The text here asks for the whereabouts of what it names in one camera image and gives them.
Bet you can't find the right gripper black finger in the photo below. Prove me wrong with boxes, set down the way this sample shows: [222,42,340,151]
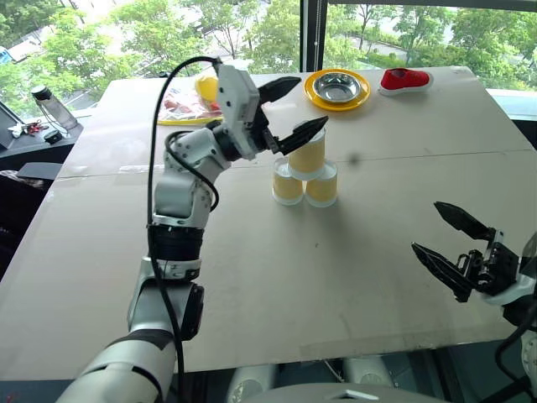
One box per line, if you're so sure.
[410,241,477,304]
[433,201,497,242]

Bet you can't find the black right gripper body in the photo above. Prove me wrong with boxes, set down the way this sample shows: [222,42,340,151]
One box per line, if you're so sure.
[456,240,524,296]

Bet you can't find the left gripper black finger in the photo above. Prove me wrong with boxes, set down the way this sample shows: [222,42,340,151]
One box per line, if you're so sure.
[274,115,330,158]
[257,76,303,104]

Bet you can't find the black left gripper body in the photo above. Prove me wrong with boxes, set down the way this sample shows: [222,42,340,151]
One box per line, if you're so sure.
[250,106,281,154]

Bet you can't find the yellow paper cup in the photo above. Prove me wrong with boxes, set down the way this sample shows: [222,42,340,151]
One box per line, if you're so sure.
[271,158,305,207]
[288,124,327,182]
[305,160,339,208]

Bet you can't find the yellow round plate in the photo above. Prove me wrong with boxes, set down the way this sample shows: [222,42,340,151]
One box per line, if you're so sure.
[303,67,373,113]

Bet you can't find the steel bowl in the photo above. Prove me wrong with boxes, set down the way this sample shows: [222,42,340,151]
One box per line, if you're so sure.
[312,71,363,103]

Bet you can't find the yellow rounded object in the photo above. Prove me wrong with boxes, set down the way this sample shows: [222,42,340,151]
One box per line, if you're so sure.
[194,74,220,102]

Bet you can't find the yellow plate under packet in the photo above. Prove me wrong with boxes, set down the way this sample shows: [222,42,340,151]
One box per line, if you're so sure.
[156,112,224,128]

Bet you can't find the clear packet of red snacks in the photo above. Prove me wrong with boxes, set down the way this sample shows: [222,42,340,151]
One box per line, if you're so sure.
[160,86,222,123]

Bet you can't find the red and white shoe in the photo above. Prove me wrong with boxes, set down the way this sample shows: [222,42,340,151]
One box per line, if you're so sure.
[378,67,435,97]

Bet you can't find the grey rounded shape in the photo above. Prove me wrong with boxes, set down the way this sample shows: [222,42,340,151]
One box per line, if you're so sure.
[341,354,396,390]
[227,363,279,403]

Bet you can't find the clear water bottle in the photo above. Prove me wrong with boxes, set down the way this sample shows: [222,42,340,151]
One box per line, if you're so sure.
[29,84,80,132]

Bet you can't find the black side table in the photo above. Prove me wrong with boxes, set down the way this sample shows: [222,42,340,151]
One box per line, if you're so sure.
[0,112,93,171]

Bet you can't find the red key bunch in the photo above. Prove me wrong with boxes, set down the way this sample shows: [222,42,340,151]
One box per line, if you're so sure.
[18,118,48,138]

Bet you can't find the black chair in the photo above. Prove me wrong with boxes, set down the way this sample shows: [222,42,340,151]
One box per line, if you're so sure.
[0,160,65,278]

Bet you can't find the dark monitor edge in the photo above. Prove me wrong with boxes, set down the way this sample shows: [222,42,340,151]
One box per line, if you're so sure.
[0,99,18,150]

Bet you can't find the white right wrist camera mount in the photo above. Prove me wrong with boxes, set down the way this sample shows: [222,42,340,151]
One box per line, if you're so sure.
[477,228,537,308]

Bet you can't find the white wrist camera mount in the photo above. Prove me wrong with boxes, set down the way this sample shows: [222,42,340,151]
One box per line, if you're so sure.
[477,228,537,308]
[216,64,262,161]

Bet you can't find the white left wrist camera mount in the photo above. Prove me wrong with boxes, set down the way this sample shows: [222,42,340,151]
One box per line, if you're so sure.
[216,64,262,161]

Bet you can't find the black window frame post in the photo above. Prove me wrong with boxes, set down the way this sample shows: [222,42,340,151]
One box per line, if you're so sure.
[299,0,329,73]

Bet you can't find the short black left arm cable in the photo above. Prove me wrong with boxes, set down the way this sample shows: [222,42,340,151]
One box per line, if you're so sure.
[164,131,220,212]

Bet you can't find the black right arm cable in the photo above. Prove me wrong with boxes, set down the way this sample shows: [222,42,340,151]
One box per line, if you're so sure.
[493,317,537,398]

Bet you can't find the long black left arm cable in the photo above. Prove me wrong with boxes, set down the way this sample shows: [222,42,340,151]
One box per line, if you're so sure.
[146,55,223,403]

